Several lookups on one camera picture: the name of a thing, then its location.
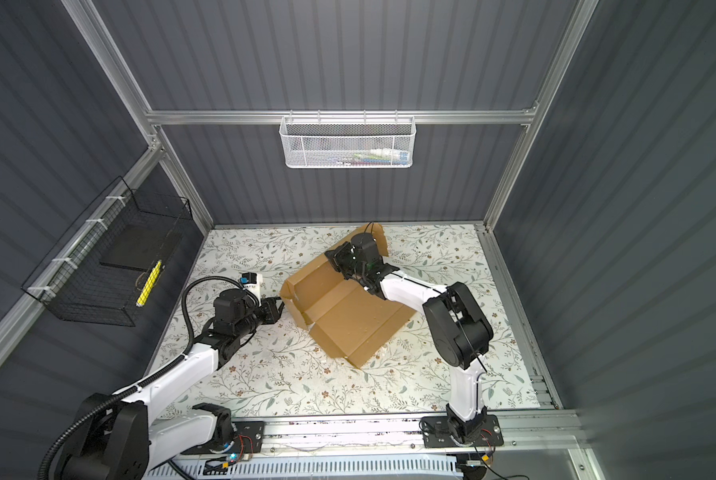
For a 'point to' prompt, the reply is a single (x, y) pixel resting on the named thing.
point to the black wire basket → (98, 271)
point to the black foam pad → (141, 247)
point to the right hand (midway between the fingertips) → (324, 254)
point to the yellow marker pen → (149, 284)
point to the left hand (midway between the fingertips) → (281, 299)
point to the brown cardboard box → (344, 318)
